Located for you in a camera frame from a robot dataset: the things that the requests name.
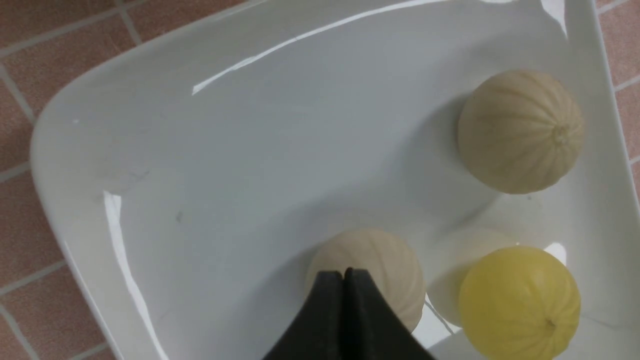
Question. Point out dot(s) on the white square plate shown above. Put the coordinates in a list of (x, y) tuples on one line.
[(300, 150)]

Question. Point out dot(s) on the beige steamed bun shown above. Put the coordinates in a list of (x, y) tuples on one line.
[(520, 131)]

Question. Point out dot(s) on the cream steamed bun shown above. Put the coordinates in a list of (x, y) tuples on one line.
[(390, 261)]

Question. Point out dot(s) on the yellow steamed bun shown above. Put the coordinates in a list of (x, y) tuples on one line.
[(519, 303)]

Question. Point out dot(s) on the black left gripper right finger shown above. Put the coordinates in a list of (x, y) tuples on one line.
[(371, 330)]

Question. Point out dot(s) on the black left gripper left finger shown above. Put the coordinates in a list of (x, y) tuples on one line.
[(314, 332)]

